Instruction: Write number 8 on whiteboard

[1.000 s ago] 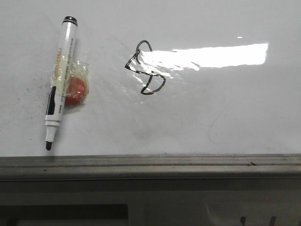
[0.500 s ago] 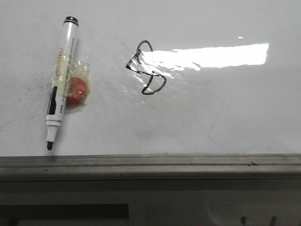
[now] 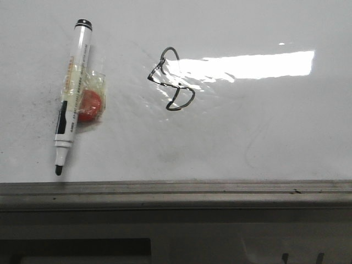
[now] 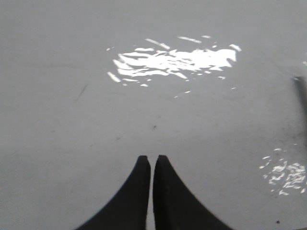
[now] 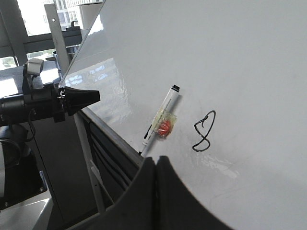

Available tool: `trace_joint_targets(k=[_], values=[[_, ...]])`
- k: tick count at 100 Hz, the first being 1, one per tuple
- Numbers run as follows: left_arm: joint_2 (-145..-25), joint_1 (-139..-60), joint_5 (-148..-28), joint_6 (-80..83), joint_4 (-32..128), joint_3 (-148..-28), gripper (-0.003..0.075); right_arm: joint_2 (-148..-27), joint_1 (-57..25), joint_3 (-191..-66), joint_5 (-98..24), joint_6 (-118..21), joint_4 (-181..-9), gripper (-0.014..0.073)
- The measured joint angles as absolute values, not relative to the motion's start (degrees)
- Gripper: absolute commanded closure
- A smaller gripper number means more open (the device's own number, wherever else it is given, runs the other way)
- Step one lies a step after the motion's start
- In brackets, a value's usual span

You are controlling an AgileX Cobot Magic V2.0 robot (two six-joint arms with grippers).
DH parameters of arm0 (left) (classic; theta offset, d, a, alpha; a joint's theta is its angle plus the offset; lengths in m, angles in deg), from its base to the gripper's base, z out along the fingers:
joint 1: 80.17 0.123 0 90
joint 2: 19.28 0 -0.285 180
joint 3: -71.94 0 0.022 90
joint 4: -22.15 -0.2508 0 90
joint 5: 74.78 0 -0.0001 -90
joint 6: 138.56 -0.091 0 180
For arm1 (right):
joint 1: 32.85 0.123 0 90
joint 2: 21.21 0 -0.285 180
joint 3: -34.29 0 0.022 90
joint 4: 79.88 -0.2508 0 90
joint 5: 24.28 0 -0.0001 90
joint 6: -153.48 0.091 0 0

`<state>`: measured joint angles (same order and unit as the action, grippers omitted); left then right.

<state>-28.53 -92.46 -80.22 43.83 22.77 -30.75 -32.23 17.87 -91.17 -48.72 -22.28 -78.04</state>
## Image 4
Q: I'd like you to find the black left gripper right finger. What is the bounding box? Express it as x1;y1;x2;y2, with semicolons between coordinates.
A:
153;155;231;230

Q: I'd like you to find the white whiteboard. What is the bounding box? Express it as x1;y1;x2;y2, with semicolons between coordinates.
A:
0;0;307;230

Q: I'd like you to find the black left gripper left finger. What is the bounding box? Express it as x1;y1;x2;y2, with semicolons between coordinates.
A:
78;155;151;230

